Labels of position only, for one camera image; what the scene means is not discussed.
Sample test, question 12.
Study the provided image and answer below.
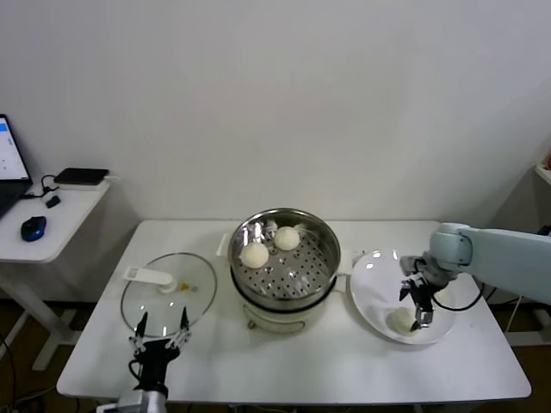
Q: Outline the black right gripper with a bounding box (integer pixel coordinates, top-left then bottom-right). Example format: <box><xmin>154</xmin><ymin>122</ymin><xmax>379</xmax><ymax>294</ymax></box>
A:
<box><xmin>398</xmin><ymin>272</ymin><xmax>436</xmax><ymax>333</ymax></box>

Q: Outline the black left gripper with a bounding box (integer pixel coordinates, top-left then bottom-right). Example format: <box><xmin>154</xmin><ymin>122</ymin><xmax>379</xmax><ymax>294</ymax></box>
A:
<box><xmin>127</xmin><ymin>305</ymin><xmax>194</xmax><ymax>391</ymax></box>

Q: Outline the blue black computer mouse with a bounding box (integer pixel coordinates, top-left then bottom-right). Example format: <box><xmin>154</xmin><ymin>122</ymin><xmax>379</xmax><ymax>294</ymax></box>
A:
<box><xmin>20</xmin><ymin>216</ymin><xmax>47</xmax><ymax>243</ymax></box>

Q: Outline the stainless steel steamer basket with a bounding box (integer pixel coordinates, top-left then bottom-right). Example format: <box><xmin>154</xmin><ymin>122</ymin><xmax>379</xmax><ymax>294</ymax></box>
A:
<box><xmin>216</xmin><ymin>208</ymin><xmax>355</xmax><ymax>303</ymax></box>

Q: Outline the white round plate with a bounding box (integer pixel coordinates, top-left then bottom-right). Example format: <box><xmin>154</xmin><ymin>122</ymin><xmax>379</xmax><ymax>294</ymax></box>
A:
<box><xmin>349</xmin><ymin>249</ymin><xmax>456</xmax><ymax>346</ymax></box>

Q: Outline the white electric cooker base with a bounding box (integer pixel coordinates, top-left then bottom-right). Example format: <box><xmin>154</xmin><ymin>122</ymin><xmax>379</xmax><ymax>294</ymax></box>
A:
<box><xmin>230</xmin><ymin>257</ymin><xmax>348</xmax><ymax>336</ymax></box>

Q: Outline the white side desk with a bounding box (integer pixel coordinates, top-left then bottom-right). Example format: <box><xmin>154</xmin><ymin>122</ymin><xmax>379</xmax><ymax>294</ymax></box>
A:
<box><xmin>0</xmin><ymin>182</ymin><xmax>113</xmax><ymax>372</ymax></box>

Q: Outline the flat black device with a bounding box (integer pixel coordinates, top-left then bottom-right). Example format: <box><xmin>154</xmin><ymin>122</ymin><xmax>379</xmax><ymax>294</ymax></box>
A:
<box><xmin>53</xmin><ymin>167</ymin><xmax>110</xmax><ymax>186</ymax></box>

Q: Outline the black laptop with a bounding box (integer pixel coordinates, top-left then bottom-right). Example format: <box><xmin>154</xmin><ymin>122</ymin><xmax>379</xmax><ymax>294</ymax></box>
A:
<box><xmin>0</xmin><ymin>114</ymin><xmax>34</xmax><ymax>220</ymax></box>

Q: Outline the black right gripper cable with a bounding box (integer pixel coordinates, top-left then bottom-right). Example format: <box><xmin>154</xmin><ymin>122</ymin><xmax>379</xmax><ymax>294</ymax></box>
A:
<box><xmin>432</xmin><ymin>277</ymin><xmax>484</xmax><ymax>311</ymax></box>

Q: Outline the glass lid white handle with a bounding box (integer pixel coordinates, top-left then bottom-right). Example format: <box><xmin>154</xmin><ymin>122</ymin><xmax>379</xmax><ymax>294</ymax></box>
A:
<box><xmin>120</xmin><ymin>252</ymin><xmax>218</xmax><ymax>338</ymax></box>

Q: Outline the white hanging cable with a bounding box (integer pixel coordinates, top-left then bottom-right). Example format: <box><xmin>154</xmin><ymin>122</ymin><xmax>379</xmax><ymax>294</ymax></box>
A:
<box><xmin>505</xmin><ymin>297</ymin><xmax>521</xmax><ymax>335</ymax></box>

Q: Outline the black floor cable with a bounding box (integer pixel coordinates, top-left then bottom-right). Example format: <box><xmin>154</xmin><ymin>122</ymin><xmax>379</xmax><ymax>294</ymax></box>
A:
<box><xmin>0</xmin><ymin>335</ymin><xmax>18</xmax><ymax>405</ymax></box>

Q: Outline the black desk cable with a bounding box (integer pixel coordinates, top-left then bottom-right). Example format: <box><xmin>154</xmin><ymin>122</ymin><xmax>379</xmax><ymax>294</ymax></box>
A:
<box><xmin>23</xmin><ymin>174</ymin><xmax>59</xmax><ymax>201</ymax></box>

